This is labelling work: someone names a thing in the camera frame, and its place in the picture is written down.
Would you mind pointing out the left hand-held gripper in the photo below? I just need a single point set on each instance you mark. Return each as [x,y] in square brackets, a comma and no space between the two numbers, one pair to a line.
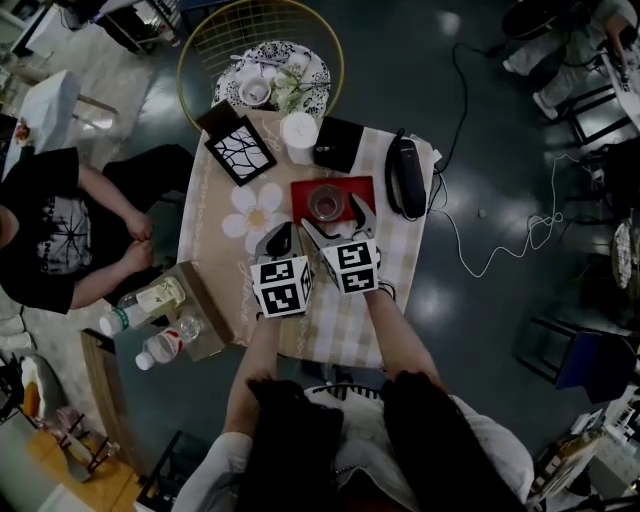
[280,290]

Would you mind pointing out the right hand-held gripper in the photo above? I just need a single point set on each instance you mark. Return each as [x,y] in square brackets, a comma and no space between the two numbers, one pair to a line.
[355,265]

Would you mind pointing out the clear glass cup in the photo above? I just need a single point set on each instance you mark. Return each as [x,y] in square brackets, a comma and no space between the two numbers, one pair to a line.
[326,204]

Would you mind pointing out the red tray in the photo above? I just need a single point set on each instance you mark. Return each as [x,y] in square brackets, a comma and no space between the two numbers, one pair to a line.
[300,200]

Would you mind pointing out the person's right forearm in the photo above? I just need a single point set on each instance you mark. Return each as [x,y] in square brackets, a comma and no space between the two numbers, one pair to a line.
[400,340]

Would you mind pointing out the person's left forearm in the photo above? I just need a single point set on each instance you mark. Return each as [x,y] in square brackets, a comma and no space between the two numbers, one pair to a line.
[252,365]

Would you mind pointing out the black box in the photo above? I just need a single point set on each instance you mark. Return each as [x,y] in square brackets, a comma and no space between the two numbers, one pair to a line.
[337,145]

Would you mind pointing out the table with checked beige tablecloth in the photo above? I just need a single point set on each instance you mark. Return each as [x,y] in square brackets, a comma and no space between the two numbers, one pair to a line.
[350,325]

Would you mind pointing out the brown box stool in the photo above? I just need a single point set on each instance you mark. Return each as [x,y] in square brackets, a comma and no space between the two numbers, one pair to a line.
[210,320]

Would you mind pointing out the white cylinder roll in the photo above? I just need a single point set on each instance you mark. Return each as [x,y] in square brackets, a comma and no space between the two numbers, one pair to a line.
[299,135]

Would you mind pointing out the white power strip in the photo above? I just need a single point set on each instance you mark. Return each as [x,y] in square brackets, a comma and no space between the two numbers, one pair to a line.
[436,159]

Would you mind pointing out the plastic bottle with yellow liquid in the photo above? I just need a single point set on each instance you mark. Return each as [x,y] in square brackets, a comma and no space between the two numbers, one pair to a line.
[150,300]

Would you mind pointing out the dark brown board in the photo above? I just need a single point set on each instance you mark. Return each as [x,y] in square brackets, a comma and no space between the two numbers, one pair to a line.
[215,117]

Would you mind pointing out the white flowers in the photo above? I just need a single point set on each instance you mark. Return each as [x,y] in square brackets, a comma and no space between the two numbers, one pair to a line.
[292,92]

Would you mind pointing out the clear plastic bottle red label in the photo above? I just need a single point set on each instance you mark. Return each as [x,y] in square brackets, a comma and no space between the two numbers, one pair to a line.
[165,345]

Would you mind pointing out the white bowl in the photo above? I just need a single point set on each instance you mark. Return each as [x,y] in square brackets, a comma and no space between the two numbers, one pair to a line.
[255,91]

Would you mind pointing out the patterned round plate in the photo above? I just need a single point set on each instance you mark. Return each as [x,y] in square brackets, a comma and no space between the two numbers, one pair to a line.
[230,90]

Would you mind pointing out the person's white shirt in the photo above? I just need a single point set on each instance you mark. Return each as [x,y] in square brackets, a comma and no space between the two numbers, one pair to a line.
[360,425]

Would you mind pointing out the wooden board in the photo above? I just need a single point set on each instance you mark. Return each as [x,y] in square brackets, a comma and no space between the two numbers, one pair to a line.
[107,390]

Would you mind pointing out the white paper bag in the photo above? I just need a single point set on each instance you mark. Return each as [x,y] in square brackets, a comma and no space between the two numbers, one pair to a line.
[50,110]

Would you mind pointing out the grey and orange bag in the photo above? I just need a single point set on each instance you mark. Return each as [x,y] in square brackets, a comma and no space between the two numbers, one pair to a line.
[42,380]

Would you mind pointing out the black metal chair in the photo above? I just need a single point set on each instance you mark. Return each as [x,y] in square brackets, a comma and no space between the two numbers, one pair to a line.
[595,115]

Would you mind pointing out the wooden crate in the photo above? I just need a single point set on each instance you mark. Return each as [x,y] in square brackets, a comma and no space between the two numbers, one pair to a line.
[565,465]

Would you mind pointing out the black picture frame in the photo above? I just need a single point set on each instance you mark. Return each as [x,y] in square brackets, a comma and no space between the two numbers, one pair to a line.
[240,150]

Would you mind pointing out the black metal frame stand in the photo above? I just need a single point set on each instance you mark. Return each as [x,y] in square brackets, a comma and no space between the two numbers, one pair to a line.
[165,470]

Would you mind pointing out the blue stool with black frame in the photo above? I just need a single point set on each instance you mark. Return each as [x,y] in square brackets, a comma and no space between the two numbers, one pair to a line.
[595,365]

